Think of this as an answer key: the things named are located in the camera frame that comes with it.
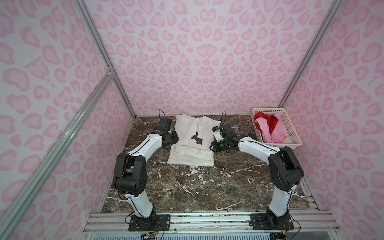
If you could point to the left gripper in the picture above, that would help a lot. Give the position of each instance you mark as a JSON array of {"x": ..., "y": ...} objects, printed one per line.
[{"x": 173, "y": 138}]

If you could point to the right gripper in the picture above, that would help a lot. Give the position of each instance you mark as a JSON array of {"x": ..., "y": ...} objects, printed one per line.
[{"x": 216, "y": 144}]

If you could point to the white t-shirt with black print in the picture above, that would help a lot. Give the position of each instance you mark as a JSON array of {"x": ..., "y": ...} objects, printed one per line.
[{"x": 195, "y": 138}]

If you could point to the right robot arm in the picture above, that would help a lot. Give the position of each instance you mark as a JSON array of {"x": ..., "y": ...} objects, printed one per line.
[{"x": 285, "y": 170}]

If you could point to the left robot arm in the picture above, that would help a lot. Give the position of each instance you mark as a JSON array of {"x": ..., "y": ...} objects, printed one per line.
[{"x": 130, "y": 174}]

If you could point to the white plastic laundry basket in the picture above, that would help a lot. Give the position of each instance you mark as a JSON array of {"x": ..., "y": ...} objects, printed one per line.
[{"x": 293, "y": 141}]

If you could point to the red t-shirt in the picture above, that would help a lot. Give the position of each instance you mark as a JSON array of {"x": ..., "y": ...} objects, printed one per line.
[{"x": 262, "y": 121}]

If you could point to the pink t-shirt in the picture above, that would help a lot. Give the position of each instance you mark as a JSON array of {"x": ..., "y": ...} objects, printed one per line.
[{"x": 278, "y": 136}]

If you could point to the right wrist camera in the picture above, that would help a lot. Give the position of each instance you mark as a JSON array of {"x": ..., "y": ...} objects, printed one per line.
[{"x": 217, "y": 133}]

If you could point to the left corner aluminium post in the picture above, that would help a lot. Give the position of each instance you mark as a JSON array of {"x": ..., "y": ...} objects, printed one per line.
[{"x": 91, "y": 26}]

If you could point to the corner aluminium post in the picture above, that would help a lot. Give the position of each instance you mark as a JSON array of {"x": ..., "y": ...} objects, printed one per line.
[
  {"x": 91, "y": 26},
  {"x": 328, "y": 20}
]

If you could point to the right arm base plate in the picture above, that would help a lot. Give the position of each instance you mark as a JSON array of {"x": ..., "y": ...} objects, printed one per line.
[{"x": 269, "y": 221}]

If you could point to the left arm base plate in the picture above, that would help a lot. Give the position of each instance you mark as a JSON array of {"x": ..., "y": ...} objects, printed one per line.
[{"x": 153, "y": 223}]

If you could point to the aluminium mounting rail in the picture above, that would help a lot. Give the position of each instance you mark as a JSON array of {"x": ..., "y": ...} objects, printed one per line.
[{"x": 309, "y": 224}]

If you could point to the right corner aluminium post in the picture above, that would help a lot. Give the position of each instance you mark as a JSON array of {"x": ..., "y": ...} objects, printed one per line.
[{"x": 328, "y": 20}]

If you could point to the diagonal aluminium frame bar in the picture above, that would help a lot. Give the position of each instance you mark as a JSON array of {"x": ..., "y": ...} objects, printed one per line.
[{"x": 21, "y": 204}]

